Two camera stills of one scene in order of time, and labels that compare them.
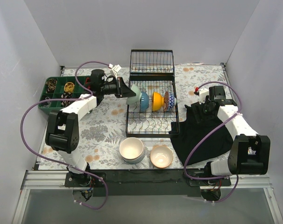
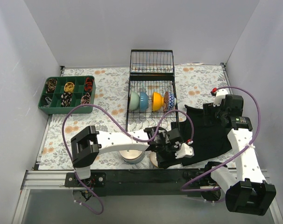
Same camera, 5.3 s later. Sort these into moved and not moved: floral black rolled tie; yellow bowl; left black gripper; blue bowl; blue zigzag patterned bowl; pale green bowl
Moved: left black gripper; pale green bowl
Not moved: blue bowl; blue zigzag patterned bowl; floral black rolled tie; yellow bowl
